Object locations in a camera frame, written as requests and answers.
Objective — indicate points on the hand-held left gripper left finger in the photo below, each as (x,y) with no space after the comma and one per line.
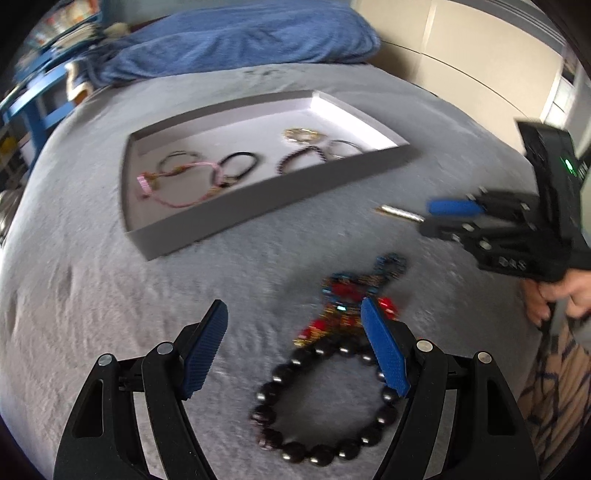
(203,355)

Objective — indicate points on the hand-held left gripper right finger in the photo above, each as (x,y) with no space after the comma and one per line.
(385,355)

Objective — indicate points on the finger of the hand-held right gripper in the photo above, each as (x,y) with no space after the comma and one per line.
(485,235)
(452,206)

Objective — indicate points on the small gold silver bar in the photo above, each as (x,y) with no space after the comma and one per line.
(397,213)

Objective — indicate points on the thin silver bangle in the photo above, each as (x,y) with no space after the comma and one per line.
(351,144)

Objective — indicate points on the grey cardboard box tray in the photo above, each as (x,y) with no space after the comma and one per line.
(277,198)

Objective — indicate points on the person's right hand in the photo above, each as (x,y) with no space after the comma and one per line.
(577,290)

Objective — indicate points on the cream wardrobe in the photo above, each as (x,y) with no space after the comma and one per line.
(461,41)

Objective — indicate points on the patterned beige trousers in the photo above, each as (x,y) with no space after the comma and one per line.
(558,392)

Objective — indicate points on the blue pillow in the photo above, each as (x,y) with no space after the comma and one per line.
(231,41)

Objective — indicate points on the row of books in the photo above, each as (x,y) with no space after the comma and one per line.
(60,21)

